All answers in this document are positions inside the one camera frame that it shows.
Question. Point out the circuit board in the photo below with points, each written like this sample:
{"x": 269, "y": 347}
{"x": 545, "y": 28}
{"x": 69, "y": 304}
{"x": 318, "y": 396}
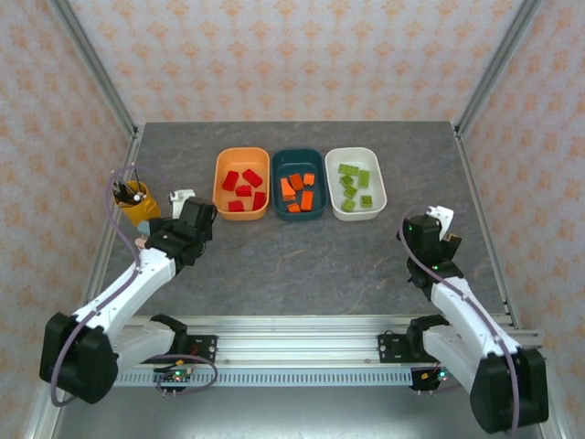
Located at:
{"x": 434, "y": 376}
{"x": 178, "y": 375}

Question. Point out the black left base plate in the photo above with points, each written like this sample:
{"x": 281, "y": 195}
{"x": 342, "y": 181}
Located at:
{"x": 205, "y": 350}

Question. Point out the white plastic container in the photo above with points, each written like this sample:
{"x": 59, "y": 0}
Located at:
{"x": 379, "y": 201}

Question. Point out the orange sloped lego brick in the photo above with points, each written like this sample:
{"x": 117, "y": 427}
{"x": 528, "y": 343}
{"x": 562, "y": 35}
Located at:
{"x": 287, "y": 189}

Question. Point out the right circuit board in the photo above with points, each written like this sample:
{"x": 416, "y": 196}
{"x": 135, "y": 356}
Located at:
{"x": 434, "y": 376}

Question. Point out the small red lego brick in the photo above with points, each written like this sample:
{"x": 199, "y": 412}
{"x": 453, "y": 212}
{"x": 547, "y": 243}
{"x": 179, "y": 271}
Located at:
{"x": 236, "y": 206}
{"x": 243, "y": 190}

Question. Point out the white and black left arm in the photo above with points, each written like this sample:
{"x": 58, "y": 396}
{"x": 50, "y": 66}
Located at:
{"x": 119, "y": 292}

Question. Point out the peach plastic container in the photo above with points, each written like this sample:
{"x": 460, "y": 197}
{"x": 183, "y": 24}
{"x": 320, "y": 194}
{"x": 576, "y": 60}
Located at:
{"x": 240, "y": 157}

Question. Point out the thin grey stick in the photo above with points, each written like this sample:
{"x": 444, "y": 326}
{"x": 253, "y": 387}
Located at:
{"x": 135, "y": 176}

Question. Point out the aluminium table side rail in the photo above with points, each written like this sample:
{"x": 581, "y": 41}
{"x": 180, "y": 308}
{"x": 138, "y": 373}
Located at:
{"x": 109, "y": 256}
{"x": 484, "y": 206}

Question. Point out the long orange lego brick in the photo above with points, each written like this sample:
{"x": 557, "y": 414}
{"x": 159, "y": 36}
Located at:
{"x": 306, "y": 200}

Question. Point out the aluminium frame post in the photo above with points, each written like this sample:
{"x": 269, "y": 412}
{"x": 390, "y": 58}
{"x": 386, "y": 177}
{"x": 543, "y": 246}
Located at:
{"x": 91, "y": 68}
{"x": 498, "y": 68}

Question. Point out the teal plastic container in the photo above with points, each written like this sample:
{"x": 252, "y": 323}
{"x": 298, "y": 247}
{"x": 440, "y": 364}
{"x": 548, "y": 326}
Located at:
{"x": 299, "y": 160}

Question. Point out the white-tipped marker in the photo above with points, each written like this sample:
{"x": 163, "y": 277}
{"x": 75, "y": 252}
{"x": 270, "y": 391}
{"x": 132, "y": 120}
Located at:
{"x": 138, "y": 197}

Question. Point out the yellow pen cup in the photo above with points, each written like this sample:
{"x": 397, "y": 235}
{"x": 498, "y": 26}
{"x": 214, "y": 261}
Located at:
{"x": 146, "y": 210}

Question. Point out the left circuit board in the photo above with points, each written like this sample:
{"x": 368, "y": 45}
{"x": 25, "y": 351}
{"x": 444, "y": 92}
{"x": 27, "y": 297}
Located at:
{"x": 178, "y": 375}

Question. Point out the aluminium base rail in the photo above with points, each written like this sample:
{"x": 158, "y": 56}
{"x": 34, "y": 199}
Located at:
{"x": 297, "y": 340}

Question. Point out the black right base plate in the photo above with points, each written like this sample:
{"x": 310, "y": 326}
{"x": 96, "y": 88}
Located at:
{"x": 388, "y": 350}

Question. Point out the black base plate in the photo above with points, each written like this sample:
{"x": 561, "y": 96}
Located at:
{"x": 205, "y": 350}
{"x": 388, "y": 350}

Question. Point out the green eight-stud lego plate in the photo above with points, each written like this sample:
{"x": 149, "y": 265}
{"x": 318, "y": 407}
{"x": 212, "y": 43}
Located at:
{"x": 348, "y": 169}

